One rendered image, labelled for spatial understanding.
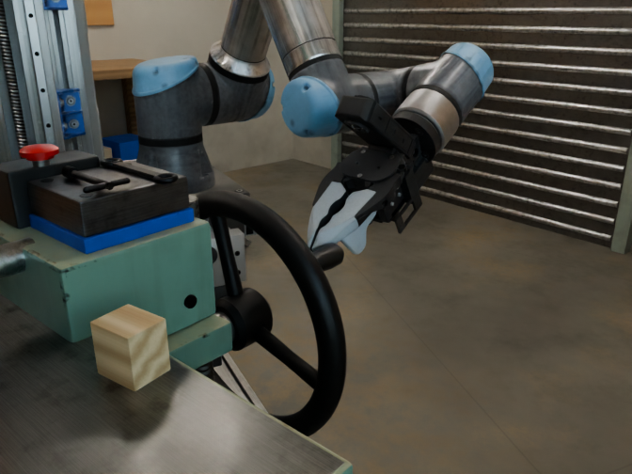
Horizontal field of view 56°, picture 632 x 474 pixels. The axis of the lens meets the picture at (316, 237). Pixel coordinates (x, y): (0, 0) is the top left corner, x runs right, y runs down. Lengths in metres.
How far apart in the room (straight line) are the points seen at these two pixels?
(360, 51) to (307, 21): 3.39
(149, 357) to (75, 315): 0.08
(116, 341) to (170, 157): 0.72
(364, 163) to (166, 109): 0.49
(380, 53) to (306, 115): 3.31
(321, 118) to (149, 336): 0.41
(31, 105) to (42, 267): 0.71
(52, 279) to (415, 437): 1.44
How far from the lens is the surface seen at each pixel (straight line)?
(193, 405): 0.39
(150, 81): 1.08
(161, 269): 0.49
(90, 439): 0.38
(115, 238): 0.48
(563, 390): 2.10
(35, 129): 1.17
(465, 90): 0.77
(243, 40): 1.10
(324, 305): 0.55
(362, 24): 4.14
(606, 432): 1.97
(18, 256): 0.50
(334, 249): 0.60
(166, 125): 1.08
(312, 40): 0.77
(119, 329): 0.40
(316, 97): 0.73
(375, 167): 0.67
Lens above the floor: 1.13
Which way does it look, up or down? 21 degrees down
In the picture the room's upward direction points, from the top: straight up
